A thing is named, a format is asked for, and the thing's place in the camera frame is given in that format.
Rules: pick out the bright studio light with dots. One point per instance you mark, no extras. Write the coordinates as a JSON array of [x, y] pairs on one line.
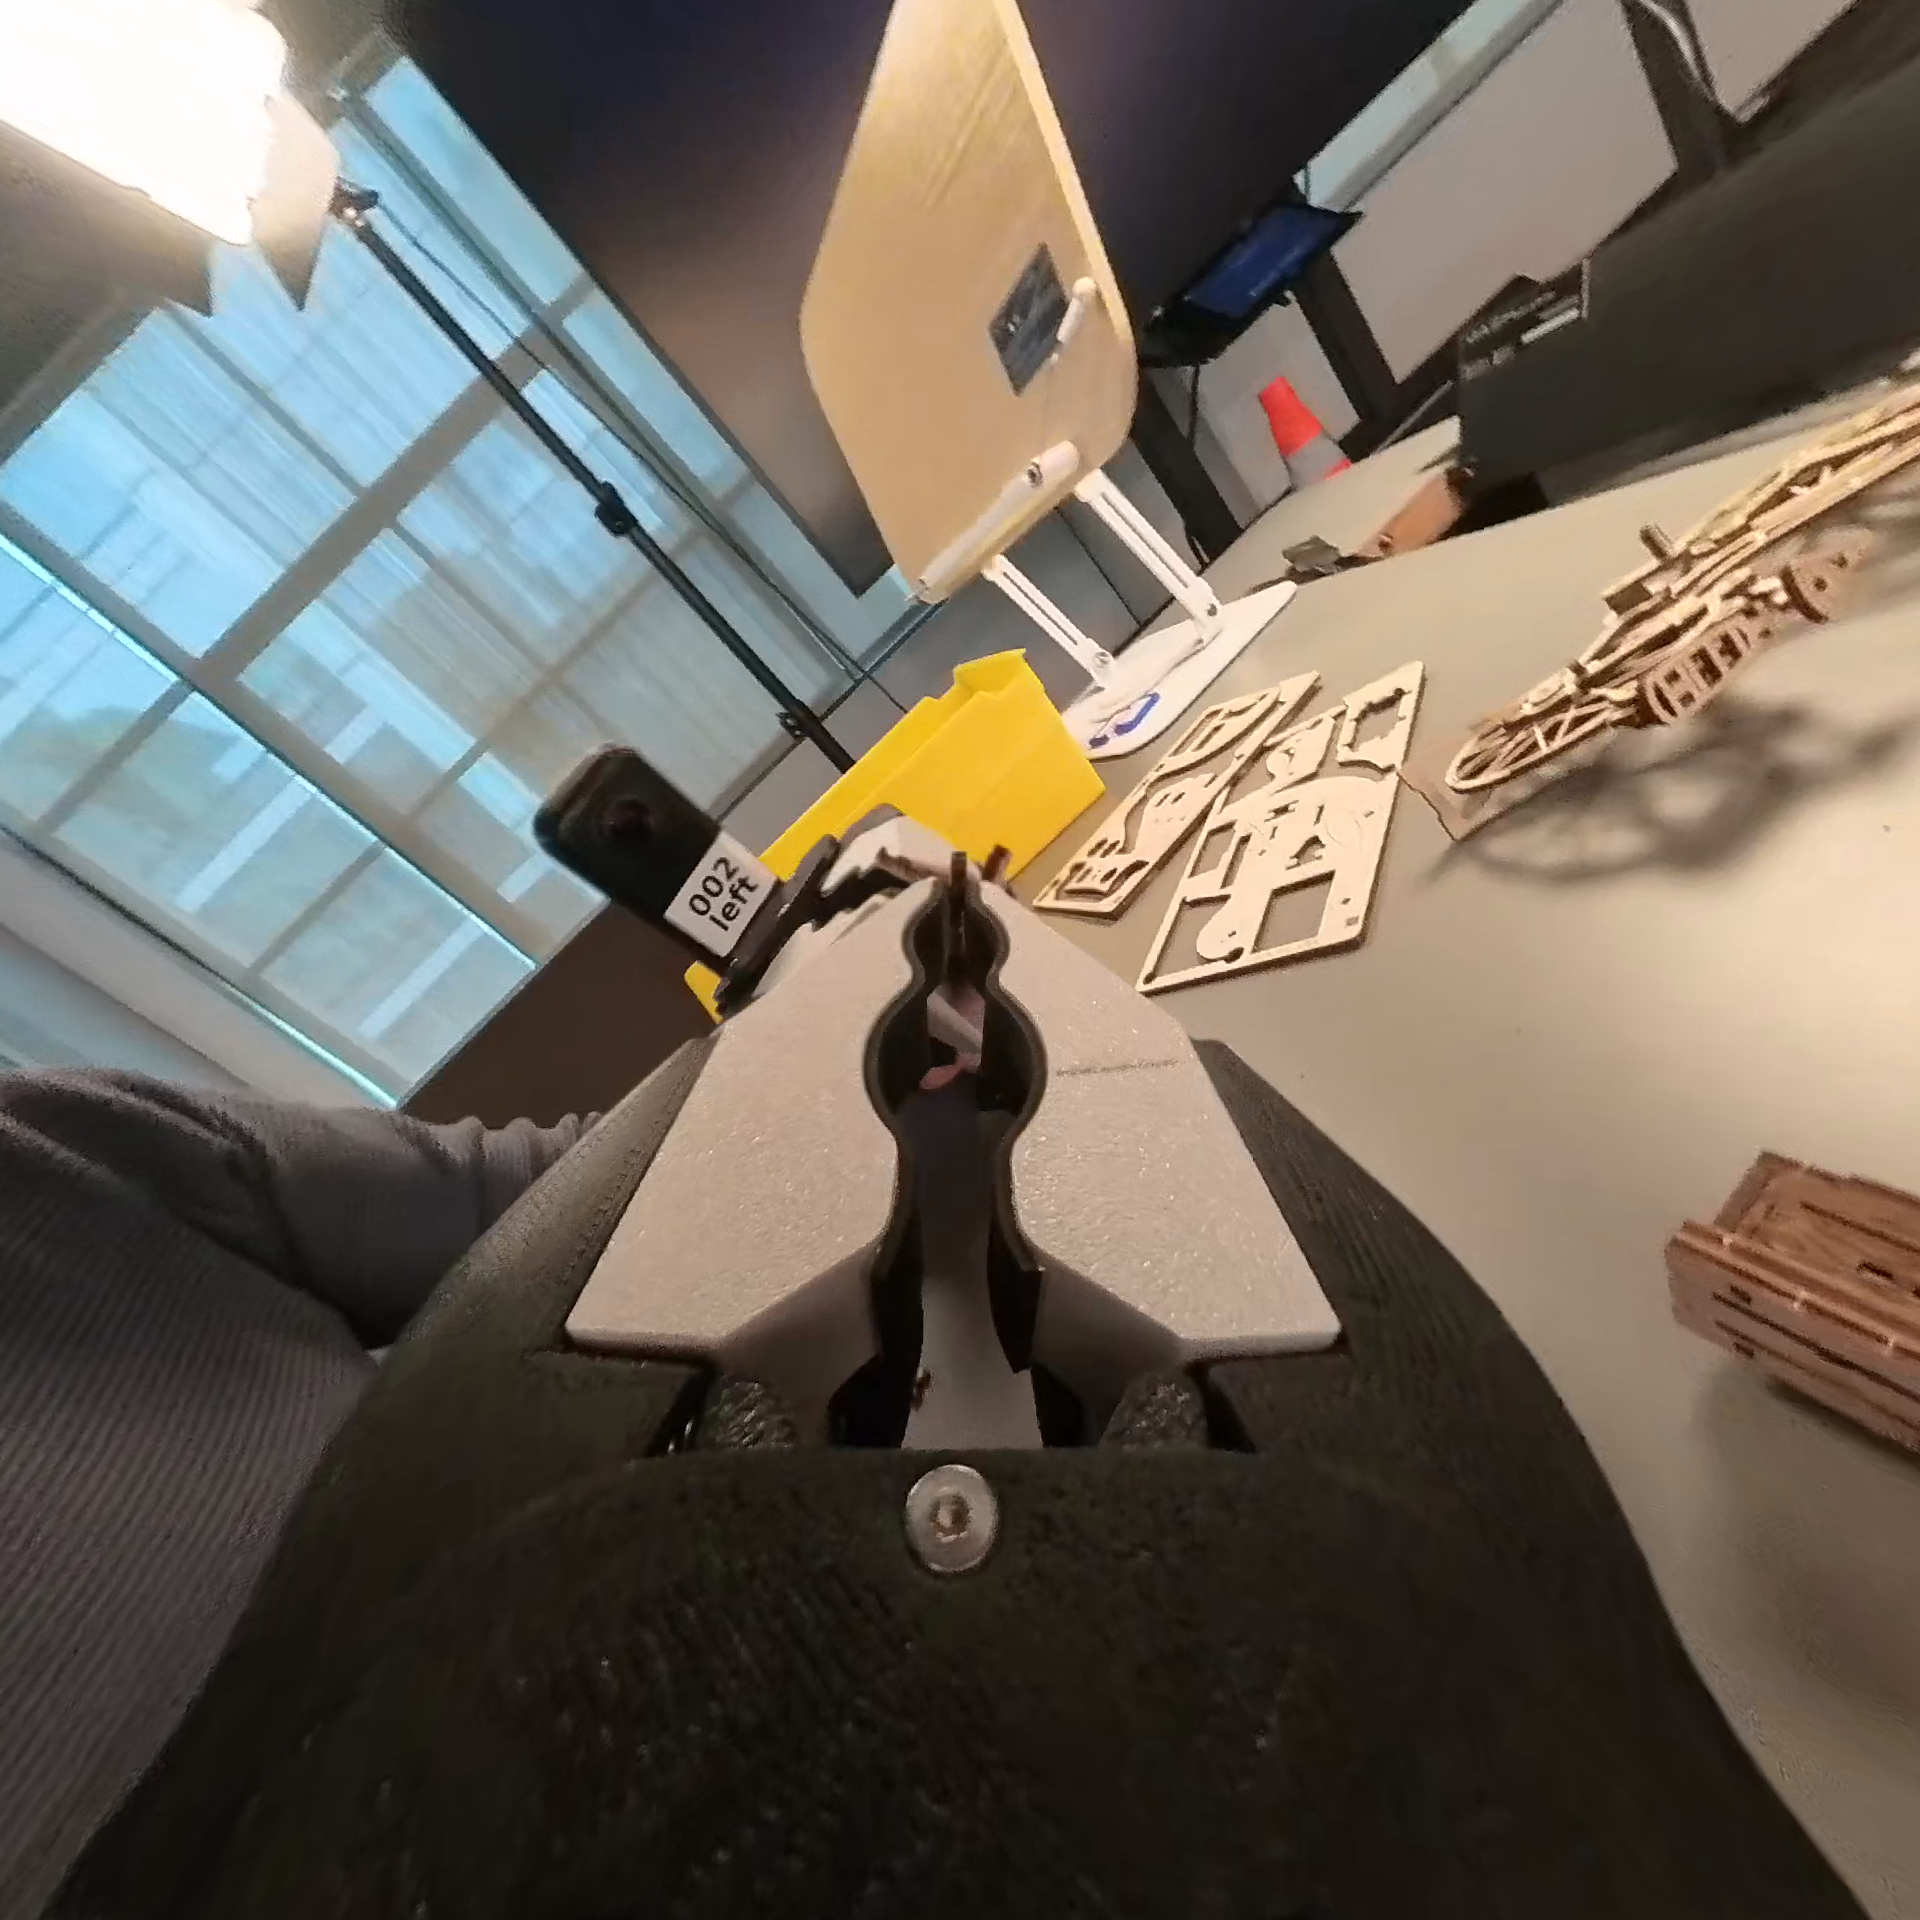
[[136, 107]]

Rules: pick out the large black screen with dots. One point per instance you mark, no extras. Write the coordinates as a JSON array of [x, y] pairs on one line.
[[674, 182]]

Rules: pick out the wooden part sheet square windows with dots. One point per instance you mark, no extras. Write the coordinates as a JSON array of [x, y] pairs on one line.
[[1334, 902]]

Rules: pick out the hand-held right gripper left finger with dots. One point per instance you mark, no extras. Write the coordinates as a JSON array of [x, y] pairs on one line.
[[734, 1200]]

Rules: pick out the small wooden crate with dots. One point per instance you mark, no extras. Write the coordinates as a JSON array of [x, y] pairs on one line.
[[1814, 1291]]

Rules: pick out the large grid window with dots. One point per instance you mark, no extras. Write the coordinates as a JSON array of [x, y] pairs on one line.
[[300, 676]]

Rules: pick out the person's grey sweater torso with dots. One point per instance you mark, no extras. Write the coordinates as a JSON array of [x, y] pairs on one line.
[[149, 1424]]

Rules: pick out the black light stand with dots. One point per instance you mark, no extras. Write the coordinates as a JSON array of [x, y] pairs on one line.
[[600, 494]]

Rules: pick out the dark wooden scrap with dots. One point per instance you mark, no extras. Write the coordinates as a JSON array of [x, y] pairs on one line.
[[1317, 557]]

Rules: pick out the brown partition panel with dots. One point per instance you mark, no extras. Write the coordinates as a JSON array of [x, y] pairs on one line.
[[555, 1020]]

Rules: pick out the wooden bicycle model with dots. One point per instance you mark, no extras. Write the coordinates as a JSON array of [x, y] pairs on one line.
[[1650, 662]]

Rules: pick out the blue box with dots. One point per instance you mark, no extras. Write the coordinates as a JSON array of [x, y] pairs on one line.
[[1259, 263]]

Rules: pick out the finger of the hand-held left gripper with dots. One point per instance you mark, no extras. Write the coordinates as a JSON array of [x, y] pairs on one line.
[[873, 850], [950, 1020]]

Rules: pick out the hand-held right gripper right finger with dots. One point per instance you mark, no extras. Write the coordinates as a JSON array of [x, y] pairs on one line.
[[1184, 1200]]

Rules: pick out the wooden part sheet round holes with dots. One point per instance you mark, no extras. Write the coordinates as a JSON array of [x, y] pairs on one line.
[[1108, 863]]

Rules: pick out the small blue white device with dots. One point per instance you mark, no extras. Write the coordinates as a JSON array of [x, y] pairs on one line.
[[1125, 717]]

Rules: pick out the yellow plastic bin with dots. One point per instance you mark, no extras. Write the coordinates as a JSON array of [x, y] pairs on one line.
[[973, 764]]

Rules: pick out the orange traffic cone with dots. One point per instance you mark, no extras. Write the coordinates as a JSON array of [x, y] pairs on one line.
[[1299, 435]]

